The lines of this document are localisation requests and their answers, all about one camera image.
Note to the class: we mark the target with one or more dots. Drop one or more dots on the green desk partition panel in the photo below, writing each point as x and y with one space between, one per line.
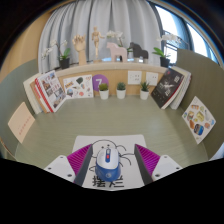
13 86
203 76

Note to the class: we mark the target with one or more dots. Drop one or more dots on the white orchid in black pot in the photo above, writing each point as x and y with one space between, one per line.
115 34
164 62
64 63

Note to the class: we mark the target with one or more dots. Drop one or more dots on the red-edged photo magazine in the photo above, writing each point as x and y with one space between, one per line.
51 90

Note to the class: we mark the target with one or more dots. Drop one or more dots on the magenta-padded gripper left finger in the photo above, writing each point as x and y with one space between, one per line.
63 166

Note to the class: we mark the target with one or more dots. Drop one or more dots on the white illustrated picture card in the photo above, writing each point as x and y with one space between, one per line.
78 86

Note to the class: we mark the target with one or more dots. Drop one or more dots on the white mouse pad with drawing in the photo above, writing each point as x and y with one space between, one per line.
130 140

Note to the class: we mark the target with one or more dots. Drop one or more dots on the pale pink card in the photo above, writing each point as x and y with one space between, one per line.
21 122

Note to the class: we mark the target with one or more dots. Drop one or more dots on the black horse figurine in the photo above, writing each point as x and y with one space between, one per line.
138 51

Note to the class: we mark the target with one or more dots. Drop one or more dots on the dark-framed window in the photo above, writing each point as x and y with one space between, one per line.
173 23

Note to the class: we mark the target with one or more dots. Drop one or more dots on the small plant in white pot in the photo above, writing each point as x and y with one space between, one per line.
144 95
104 95
121 94

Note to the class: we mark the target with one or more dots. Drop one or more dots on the purple round sign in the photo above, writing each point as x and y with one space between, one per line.
99 80

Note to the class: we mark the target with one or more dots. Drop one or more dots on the pink horse figurine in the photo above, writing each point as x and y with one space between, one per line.
117 51

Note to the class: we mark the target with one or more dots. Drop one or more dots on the white card with colourful stickers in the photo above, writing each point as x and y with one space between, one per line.
198 120

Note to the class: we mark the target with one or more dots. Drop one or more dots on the blue and white computer mouse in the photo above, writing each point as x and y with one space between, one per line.
108 168

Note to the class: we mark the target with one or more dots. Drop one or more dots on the grey curtain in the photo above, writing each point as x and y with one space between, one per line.
126 20

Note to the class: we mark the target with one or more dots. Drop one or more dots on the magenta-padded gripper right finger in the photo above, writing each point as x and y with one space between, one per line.
163 166

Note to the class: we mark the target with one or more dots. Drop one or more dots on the white spiral-bound books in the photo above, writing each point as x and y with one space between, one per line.
184 88

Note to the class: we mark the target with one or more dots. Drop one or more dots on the wooden mannequin figure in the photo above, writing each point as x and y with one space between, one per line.
97 40

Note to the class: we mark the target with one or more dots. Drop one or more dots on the white book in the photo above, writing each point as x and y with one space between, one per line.
29 95

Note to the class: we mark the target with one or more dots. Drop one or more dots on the white wall socket panel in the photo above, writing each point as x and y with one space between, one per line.
134 77
152 78

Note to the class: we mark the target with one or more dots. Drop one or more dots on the black book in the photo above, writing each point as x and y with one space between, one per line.
166 87

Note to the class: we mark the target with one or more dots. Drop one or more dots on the wooden hand model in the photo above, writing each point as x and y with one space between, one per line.
80 45

